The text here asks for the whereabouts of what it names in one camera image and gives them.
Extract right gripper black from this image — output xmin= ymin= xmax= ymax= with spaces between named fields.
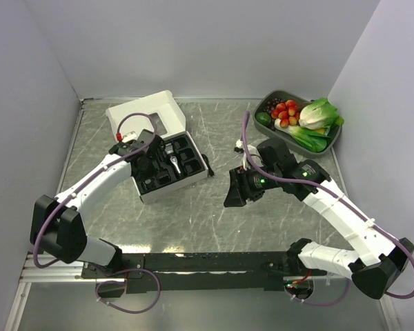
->
xmin=224 ymin=162 xmax=281 ymax=207

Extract black silver hair trimmer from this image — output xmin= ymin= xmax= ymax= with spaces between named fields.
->
xmin=164 ymin=143 xmax=182 ymax=177

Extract white box with black tray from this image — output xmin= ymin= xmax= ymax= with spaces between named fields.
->
xmin=106 ymin=90 xmax=215 ymax=203

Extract black power cord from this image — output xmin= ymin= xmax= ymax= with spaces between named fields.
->
xmin=200 ymin=154 xmax=217 ymax=179

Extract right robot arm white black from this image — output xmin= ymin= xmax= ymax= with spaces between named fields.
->
xmin=224 ymin=139 xmax=414 ymax=299

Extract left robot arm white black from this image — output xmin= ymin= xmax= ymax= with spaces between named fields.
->
xmin=30 ymin=130 xmax=164 ymax=277

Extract green avocado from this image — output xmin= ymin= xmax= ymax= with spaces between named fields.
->
xmin=255 ymin=112 xmax=271 ymax=127

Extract bok choy vegetable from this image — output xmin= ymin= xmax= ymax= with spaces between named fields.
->
xmin=274 ymin=119 xmax=331 ymax=152

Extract red strawberries cluster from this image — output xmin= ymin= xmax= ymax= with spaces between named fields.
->
xmin=270 ymin=99 xmax=300 ymax=128

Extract dark purple grapes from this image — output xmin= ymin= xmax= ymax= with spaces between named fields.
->
xmin=265 ymin=98 xmax=283 ymax=115

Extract dark grey food tray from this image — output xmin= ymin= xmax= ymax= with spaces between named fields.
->
xmin=252 ymin=90 xmax=344 ymax=158

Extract green white cabbage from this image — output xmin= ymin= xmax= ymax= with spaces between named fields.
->
xmin=299 ymin=98 xmax=344 ymax=130

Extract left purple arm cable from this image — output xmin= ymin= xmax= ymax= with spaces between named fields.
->
xmin=32 ymin=112 xmax=158 ymax=269

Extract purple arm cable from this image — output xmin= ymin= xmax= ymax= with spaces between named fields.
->
xmin=240 ymin=110 xmax=414 ymax=299
xmin=32 ymin=112 xmax=158 ymax=269

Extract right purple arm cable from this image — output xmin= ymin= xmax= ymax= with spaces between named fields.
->
xmin=240 ymin=110 xmax=414 ymax=299

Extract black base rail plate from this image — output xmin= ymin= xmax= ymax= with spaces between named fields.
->
xmin=81 ymin=251 xmax=326 ymax=294

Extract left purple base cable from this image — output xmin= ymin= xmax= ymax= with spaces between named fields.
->
xmin=95 ymin=268 xmax=161 ymax=314

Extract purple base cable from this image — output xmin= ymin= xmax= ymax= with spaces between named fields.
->
xmin=95 ymin=268 xmax=161 ymax=314
xmin=285 ymin=275 xmax=351 ymax=307

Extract aluminium profile rail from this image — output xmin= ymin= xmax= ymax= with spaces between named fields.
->
xmin=19 ymin=254 xmax=86 ymax=283

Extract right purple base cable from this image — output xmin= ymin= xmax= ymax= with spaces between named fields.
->
xmin=285 ymin=275 xmax=351 ymax=307

